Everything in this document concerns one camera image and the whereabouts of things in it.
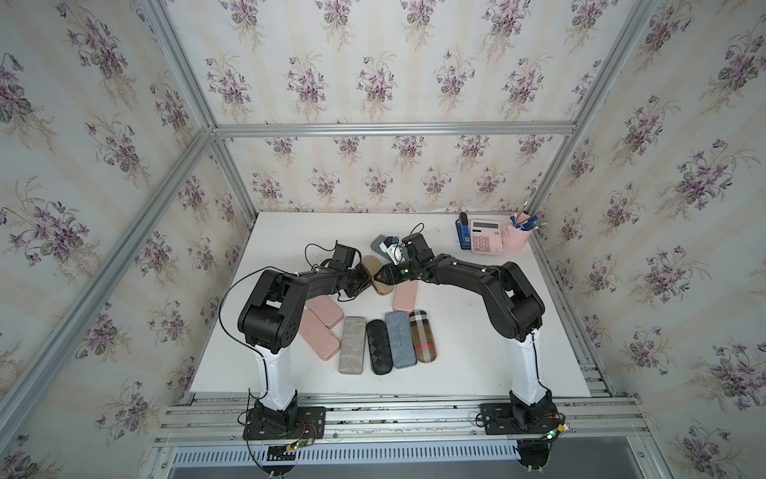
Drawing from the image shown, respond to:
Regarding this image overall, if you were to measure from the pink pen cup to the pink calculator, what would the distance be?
22 millimetres

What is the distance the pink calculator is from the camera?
1.10 m

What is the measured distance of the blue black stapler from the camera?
112 cm

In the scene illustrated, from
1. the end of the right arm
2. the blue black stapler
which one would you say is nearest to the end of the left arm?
the end of the right arm
